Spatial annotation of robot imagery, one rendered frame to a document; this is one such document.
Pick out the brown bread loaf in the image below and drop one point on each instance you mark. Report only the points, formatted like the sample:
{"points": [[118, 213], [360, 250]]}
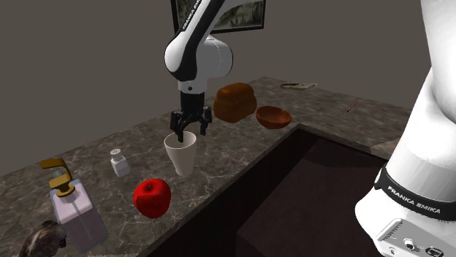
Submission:
{"points": [[235, 102]]}

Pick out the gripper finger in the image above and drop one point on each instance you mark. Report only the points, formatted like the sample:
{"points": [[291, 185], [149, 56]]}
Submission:
{"points": [[206, 119], [178, 122]]}

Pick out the dark framed wall picture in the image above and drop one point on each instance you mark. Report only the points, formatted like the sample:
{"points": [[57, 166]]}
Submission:
{"points": [[245, 16]]}

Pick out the dark robot stand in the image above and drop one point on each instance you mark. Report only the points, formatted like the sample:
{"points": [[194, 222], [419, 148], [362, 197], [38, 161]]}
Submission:
{"points": [[306, 199]]}

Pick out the white salt shaker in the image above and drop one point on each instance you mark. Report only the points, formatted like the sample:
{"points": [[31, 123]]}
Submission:
{"points": [[119, 165]]}

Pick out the brown wooden bowl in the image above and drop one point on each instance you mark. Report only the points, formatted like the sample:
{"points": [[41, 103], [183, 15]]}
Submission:
{"points": [[273, 116]]}

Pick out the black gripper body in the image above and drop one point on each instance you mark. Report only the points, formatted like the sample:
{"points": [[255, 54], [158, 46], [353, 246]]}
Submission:
{"points": [[192, 103]]}

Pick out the red pencil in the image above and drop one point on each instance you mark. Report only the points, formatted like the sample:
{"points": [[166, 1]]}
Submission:
{"points": [[351, 107]]}

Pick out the red apple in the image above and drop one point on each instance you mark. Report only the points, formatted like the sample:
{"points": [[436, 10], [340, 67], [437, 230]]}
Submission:
{"points": [[152, 198]]}

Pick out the white tapered cup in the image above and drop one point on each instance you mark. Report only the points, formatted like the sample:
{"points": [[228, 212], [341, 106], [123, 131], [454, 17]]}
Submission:
{"points": [[182, 156]]}

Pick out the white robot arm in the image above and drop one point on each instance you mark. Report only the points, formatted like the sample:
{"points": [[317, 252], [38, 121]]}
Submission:
{"points": [[420, 142]]}

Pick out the pink soap dispenser gold pump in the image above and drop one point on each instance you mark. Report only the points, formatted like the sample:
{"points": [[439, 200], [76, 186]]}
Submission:
{"points": [[78, 213]]}

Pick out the flat grey booklet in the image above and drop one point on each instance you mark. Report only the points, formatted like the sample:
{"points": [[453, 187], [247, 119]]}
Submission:
{"points": [[298, 85]]}

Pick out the brown and white figure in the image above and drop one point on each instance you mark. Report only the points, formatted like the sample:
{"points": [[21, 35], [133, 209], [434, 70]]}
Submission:
{"points": [[42, 240]]}

